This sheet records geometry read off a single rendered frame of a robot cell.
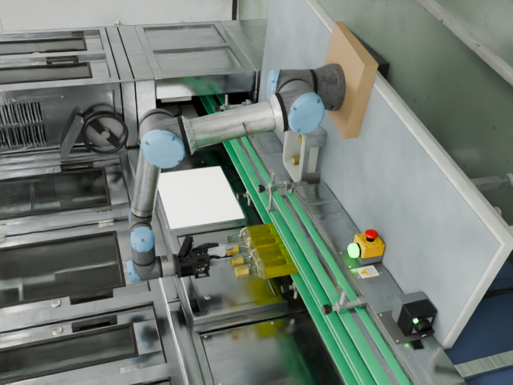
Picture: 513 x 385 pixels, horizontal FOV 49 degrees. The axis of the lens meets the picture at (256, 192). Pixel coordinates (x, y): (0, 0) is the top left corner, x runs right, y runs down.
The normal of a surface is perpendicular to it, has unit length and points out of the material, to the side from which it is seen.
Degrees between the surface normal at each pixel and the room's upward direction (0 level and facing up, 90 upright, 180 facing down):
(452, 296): 0
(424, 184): 0
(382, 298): 90
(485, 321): 90
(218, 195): 90
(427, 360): 90
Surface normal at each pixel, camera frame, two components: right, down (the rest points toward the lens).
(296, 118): 0.36, 0.52
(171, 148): 0.11, 0.58
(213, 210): 0.06, -0.81
